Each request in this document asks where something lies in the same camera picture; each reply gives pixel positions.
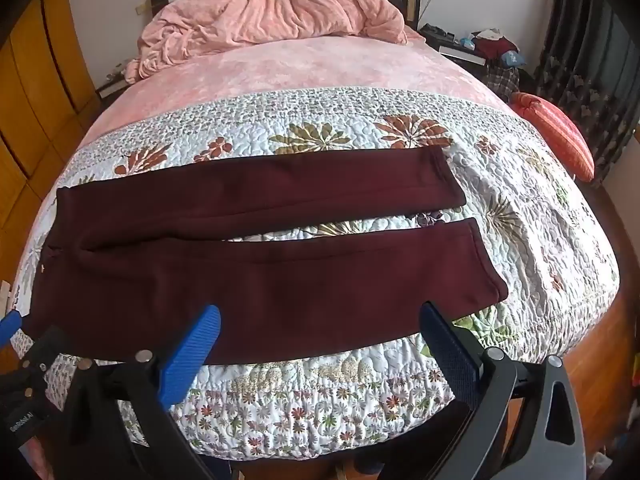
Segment dark patterned curtain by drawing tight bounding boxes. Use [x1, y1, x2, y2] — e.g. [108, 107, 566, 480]
[532, 0, 640, 188]

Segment wooden wardrobe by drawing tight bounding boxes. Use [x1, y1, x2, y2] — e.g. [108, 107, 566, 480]
[0, 0, 105, 243]

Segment maroon pants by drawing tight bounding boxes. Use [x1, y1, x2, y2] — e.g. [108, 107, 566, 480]
[24, 146, 509, 367]

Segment dark nightstand with white drawer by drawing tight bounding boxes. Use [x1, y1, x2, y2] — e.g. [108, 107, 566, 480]
[419, 22, 490, 70]

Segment orange pillow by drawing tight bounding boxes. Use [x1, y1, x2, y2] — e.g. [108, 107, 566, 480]
[509, 91, 596, 184]

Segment dark red clothes pile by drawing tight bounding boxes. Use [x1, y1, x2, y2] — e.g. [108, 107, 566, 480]
[472, 30, 521, 61]

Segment crumpled pink blanket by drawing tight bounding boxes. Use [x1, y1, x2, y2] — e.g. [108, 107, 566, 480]
[124, 0, 408, 85]

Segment pink bedsheet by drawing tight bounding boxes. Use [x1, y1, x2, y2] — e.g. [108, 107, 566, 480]
[94, 27, 523, 133]

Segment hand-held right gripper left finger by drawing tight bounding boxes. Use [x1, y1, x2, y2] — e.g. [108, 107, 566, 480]
[65, 304, 222, 480]

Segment floral quilted bedspread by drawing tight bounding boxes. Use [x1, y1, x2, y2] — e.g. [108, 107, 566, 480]
[11, 84, 622, 462]

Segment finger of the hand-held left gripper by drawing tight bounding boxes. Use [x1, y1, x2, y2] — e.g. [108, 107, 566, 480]
[0, 310, 25, 347]
[21, 326, 75, 387]

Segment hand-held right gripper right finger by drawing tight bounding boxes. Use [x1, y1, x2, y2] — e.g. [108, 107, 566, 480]
[419, 301, 587, 480]

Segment small dark nightstand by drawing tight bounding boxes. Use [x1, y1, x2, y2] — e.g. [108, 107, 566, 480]
[94, 72, 132, 107]

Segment plaid cloth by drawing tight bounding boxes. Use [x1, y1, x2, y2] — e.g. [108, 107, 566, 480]
[484, 62, 522, 103]

